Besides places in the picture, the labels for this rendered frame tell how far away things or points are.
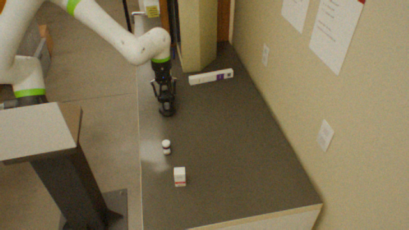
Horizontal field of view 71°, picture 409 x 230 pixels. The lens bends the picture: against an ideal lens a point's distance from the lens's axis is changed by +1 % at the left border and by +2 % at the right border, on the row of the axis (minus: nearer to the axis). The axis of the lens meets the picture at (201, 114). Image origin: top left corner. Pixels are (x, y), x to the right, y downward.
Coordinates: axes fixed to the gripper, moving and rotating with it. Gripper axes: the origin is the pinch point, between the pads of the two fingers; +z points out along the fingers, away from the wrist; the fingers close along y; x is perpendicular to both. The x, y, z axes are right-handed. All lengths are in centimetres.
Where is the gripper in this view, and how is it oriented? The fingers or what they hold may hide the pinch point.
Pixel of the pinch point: (166, 101)
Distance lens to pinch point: 150.6
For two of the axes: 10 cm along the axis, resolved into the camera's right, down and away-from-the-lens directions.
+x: 1.9, 6.4, -7.4
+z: 0.2, 7.5, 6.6
